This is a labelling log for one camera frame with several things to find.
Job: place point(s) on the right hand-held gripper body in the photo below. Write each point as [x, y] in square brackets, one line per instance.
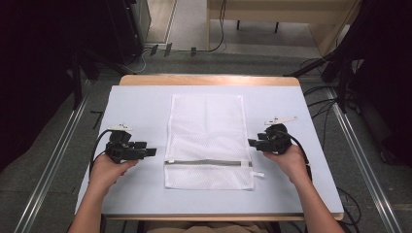
[278, 140]

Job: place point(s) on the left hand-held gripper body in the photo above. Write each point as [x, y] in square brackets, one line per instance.
[120, 151]

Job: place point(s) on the person's right hand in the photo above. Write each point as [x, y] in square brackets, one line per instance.
[291, 163]

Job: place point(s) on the person's left hand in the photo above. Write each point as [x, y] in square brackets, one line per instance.
[105, 173]

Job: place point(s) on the pale grey table mat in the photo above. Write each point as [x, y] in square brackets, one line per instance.
[142, 106]

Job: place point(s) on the white mesh laundry bag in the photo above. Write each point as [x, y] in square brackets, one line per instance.
[207, 129]

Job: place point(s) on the wooden table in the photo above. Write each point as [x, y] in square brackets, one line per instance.
[207, 80]

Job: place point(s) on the black stand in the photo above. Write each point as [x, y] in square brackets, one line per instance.
[77, 81]
[340, 74]

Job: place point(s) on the person's legs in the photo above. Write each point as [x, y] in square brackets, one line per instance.
[207, 228]

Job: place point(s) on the black cabinet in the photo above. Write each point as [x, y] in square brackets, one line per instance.
[129, 26]

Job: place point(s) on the dark curtain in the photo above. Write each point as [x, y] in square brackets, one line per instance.
[385, 64]
[29, 64]

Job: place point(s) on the light wooden bench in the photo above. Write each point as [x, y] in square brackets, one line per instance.
[278, 8]

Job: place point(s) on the metal floor rail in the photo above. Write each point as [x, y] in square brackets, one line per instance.
[55, 158]
[362, 161]

